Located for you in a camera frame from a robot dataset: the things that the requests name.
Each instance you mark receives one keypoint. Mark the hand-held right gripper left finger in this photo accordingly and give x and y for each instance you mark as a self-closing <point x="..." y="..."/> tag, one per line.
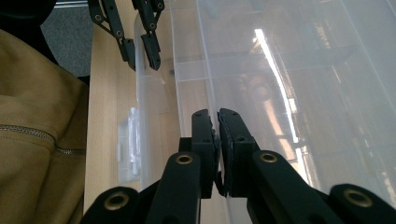
<point x="202" y="149"/>

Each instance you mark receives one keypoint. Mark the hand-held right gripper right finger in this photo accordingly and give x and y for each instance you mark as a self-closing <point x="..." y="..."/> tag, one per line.
<point x="239" y="155"/>

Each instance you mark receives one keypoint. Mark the metal bar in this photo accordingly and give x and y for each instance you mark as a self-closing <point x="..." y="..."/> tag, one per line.
<point x="71" y="3"/>

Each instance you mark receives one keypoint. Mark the tan jacket with zipper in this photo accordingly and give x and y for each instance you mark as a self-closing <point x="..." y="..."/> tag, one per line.
<point x="31" y="109"/>

